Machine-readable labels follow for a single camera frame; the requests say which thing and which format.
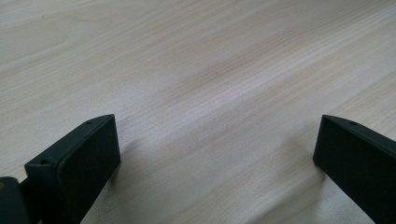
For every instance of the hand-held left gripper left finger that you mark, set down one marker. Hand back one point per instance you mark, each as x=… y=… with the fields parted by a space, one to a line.
x=81 y=165

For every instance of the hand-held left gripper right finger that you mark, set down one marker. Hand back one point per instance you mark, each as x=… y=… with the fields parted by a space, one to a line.
x=361 y=161

